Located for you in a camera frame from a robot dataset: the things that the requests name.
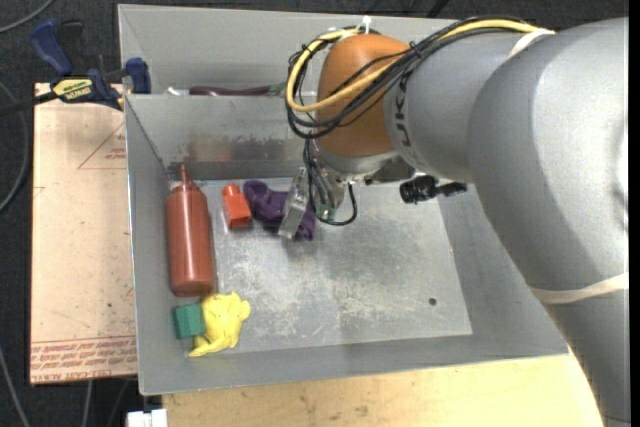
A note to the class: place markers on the yellow rubber toy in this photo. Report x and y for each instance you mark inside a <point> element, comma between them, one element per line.
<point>225,320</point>

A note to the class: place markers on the brown cardboard board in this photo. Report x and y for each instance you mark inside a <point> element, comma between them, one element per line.
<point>80,235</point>

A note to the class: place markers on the green block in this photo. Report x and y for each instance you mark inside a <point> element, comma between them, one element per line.
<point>188,321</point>

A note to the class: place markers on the black cylinder on white bracket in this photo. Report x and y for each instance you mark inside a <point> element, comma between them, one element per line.
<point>422,189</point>

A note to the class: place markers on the small orange bottle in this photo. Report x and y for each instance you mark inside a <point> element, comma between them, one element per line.
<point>237,209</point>

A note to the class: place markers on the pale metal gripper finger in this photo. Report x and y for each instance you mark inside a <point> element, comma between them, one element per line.
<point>292,214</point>

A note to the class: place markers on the red-brown squeeze bottle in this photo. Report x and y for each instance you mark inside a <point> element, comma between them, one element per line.
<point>190,240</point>

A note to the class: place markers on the purple cloth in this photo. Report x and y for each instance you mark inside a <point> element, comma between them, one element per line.
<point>267,205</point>

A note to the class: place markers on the grey metal bin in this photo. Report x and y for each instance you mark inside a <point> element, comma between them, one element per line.
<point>360,275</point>

